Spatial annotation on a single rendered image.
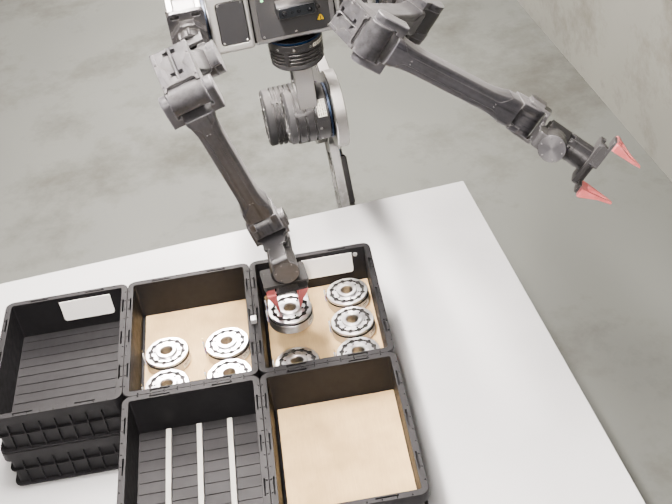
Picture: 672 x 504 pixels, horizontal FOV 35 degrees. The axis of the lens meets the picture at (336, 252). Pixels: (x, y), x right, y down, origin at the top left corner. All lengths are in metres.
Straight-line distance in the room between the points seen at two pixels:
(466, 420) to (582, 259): 1.65
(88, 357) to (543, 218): 2.14
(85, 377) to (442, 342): 0.87
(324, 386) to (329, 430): 0.10
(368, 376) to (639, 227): 2.04
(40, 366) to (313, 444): 0.74
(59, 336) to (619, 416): 1.73
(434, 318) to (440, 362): 0.16
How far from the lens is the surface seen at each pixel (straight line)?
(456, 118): 4.89
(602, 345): 3.70
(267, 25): 2.60
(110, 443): 2.49
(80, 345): 2.71
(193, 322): 2.67
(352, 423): 2.34
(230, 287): 2.68
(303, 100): 2.71
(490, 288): 2.84
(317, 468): 2.27
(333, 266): 2.66
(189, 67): 2.07
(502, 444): 2.45
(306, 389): 2.37
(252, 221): 2.28
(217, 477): 2.30
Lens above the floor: 2.53
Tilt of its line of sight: 38 degrees down
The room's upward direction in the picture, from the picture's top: 9 degrees counter-clockwise
